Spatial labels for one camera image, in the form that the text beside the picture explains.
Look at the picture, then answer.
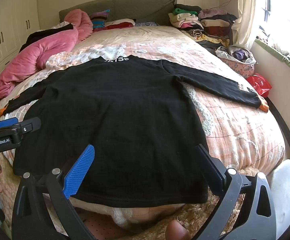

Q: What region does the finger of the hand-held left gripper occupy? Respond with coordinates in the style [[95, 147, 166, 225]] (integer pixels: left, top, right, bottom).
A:
[[0, 117, 19, 130], [16, 116, 42, 138]]

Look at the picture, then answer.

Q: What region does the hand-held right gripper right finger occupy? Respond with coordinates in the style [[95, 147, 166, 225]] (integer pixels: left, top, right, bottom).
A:
[[195, 144, 277, 240]]

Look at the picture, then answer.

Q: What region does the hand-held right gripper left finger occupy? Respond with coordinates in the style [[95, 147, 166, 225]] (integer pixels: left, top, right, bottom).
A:
[[11, 144, 97, 240]]

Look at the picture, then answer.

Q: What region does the black long-sleeve shirt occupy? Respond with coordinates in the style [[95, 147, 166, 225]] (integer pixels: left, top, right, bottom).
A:
[[0, 55, 270, 205]]

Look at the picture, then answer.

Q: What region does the floral basket with clothes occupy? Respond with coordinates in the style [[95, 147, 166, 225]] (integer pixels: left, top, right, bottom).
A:
[[215, 45, 257, 81]]

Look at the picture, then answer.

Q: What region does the pile of folded clothes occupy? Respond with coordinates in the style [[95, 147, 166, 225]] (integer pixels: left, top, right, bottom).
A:
[[168, 4, 238, 48]]

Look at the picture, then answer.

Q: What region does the peach checked fleece blanket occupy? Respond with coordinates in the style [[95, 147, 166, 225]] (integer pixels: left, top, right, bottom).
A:
[[0, 25, 285, 178]]

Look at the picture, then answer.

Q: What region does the pink dotted cloth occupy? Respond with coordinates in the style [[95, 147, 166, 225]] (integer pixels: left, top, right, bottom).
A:
[[81, 215, 118, 240]]

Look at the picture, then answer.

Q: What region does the brown rounded object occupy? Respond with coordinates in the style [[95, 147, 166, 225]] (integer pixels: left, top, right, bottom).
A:
[[165, 219, 193, 240]]

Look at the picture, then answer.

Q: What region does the pink quilt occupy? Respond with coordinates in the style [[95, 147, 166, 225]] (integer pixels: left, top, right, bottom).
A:
[[0, 9, 93, 112]]

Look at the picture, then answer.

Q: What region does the white rounded object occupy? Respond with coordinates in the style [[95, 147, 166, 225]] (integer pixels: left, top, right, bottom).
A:
[[270, 159, 290, 240]]

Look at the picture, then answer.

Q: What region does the fuzzy beige blanket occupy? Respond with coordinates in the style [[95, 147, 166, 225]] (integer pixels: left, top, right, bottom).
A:
[[0, 152, 272, 240]]

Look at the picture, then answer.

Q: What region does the black cloth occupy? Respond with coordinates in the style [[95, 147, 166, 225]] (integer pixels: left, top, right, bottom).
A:
[[19, 22, 75, 53]]

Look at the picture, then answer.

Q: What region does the red plastic bag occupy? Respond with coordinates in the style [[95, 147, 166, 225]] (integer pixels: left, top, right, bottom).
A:
[[246, 73, 272, 98]]

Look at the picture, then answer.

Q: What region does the white wardrobe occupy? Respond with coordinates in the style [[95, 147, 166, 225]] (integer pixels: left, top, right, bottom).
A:
[[0, 0, 39, 77]]

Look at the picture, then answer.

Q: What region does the striped pillow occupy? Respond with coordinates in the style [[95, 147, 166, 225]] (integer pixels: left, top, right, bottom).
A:
[[89, 9, 110, 31]]

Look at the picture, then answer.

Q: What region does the green windowsill cushion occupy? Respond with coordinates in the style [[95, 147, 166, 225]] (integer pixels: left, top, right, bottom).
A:
[[255, 39, 290, 75]]

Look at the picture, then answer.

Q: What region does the red cloth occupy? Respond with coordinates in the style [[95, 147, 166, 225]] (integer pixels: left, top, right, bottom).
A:
[[104, 21, 136, 30]]

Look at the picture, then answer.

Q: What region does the cream curtain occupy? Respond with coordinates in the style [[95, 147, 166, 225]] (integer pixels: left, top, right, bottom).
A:
[[231, 0, 257, 53]]

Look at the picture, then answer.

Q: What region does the blue patterned cloth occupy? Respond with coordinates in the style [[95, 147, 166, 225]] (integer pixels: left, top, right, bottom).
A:
[[135, 21, 159, 27]]

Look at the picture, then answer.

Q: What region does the green bed headboard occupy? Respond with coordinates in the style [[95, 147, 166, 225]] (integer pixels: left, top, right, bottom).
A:
[[59, 0, 178, 27]]

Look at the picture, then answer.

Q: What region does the window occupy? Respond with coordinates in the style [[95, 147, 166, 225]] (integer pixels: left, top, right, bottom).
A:
[[256, 0, 290, 63]]

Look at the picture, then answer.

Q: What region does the dark bed frame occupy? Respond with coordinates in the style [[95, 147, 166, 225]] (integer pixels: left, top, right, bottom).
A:
[[266, 96, 290, 162]]

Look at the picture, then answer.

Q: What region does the thin wall cable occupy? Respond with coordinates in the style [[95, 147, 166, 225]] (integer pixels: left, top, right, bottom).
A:
[[210, 0, 238, 10]]

